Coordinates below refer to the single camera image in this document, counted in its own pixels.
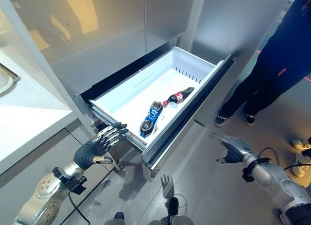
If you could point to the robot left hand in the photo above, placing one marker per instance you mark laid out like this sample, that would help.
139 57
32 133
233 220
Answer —
90 152

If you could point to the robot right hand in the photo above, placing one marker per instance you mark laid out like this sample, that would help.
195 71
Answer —
234 148

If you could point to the robot left arm silver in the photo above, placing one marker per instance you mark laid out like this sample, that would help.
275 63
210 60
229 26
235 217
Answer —
46 193

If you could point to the robot right arm silver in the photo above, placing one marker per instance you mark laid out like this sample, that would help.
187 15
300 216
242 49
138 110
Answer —
277 183

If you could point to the white refrigerator drawer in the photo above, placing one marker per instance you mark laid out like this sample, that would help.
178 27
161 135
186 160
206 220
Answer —
155 89

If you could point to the silver refrigerator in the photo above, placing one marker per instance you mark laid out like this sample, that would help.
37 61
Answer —
136 40

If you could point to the white sneaker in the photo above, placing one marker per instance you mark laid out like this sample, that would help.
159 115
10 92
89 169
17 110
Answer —
301 143
302 164

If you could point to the cola bottle blue label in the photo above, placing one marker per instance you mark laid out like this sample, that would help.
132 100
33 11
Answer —
150 119

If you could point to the robot left foot dark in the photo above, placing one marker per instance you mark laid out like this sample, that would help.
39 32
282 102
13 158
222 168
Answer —
119 215

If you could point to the robot foot dark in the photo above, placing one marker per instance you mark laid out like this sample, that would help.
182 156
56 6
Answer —
119 215
173 206

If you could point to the white kitchen counter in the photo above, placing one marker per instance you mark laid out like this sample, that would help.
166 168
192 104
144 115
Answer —
29 108

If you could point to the cola bottle red label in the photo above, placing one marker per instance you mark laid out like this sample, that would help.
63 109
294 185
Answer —
178 96

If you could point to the robot right foot dark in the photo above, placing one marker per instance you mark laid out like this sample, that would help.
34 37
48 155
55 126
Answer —
173 206

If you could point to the person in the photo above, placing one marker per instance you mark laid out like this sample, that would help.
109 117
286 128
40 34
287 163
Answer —
272 64

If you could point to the steel sink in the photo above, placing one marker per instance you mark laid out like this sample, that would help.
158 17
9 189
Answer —
6 80

